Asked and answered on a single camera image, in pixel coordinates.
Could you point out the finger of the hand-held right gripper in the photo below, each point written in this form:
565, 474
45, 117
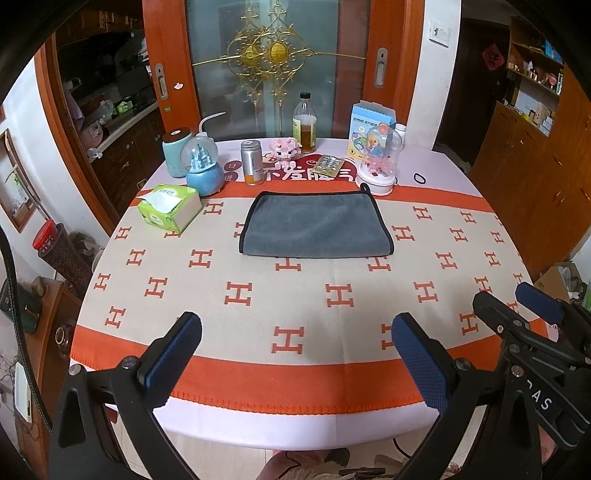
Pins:
540, 302
501, 321

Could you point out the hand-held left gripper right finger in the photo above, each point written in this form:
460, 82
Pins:
419, 360

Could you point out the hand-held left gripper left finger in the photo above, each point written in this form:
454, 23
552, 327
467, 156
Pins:
171, 355

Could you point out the grey towel with black trim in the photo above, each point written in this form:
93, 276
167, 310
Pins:
314, 224

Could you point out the cardboard box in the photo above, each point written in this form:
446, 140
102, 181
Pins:
556, 281

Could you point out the orange beige patterned blanket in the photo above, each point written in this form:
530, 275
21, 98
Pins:
258, 323

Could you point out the wooden side table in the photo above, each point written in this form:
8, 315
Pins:
41, 350

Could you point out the green tissue box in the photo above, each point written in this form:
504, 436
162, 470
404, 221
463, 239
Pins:
168, 210

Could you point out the red lid jar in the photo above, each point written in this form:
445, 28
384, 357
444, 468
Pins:
55, 251

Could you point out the blue castle snow globe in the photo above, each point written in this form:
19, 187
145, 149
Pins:
205, 177

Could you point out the light blue jar brown lid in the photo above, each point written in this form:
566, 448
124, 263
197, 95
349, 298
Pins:
174, 154

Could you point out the clear dome duck toy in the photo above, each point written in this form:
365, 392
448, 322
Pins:
377, 161

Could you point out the silver metal can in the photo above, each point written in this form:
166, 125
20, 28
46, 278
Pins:
251, 161

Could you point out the small white bottle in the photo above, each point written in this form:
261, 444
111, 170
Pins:
400, 136

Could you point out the pill blister pack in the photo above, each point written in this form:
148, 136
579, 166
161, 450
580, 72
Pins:
330, 163

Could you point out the red table mat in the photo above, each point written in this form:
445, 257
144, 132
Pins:
295, 173

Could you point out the framed picture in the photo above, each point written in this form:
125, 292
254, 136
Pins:
16, 184

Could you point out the pink block toy pig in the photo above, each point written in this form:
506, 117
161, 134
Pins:
285, 148

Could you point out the blue paper carton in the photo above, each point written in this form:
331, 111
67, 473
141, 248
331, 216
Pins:
364, 120

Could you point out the glass-front wooden cabinet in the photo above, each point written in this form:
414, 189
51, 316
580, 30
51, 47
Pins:
106, 120

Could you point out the glass bottle amber liquid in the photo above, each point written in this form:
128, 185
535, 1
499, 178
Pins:
304, 131

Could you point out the glass door gold ornament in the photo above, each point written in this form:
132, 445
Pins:
277, 69

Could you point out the wooden wall shelf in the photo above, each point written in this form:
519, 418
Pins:
538, 78

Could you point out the red wall decoration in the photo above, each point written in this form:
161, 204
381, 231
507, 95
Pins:
492, 57

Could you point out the white light switch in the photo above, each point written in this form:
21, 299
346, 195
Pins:
439, 33

